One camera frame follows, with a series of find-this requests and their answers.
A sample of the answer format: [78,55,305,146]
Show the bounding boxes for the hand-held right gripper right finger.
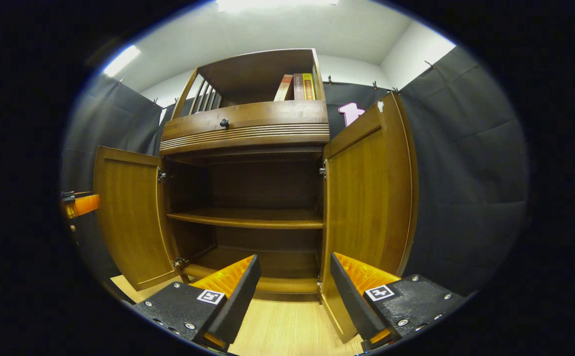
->
[330,252,470,354]

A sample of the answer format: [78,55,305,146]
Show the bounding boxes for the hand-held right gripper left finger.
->
[132,254,262,353]

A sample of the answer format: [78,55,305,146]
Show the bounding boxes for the wooden cabinet door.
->
[93,145,183,292]
[319,91,420,345]

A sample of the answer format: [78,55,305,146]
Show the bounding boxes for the wooden inner shelf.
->
[166,207,325,230]

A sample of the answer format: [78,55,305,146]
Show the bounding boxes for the small ceiling light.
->
[101,44,141,78]

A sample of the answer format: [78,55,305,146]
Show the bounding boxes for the black backdrop cloth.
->
[61,44,530,297]

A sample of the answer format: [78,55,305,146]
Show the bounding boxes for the leaning cream red book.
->
[273,74,294,102]

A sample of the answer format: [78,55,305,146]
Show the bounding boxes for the yellow book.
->
[302,73,317,101]

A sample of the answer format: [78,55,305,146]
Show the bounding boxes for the large ceiling light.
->
[215,0,340,13]

